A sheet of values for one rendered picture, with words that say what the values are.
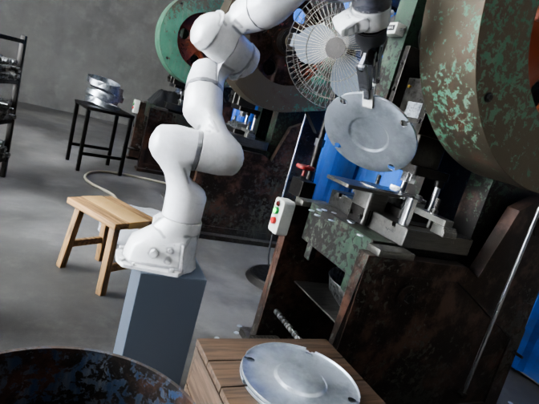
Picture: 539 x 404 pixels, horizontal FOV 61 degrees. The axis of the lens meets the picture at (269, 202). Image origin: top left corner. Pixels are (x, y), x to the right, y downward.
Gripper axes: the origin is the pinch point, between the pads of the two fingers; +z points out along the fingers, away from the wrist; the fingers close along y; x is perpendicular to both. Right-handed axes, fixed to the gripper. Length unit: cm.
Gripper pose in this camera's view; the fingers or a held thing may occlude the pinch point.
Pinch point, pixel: (369, 94)
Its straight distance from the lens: 129.4
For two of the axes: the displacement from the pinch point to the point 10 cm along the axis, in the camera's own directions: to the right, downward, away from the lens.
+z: 1.5, 6.3, 7.6
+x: -8.4, -3.3, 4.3
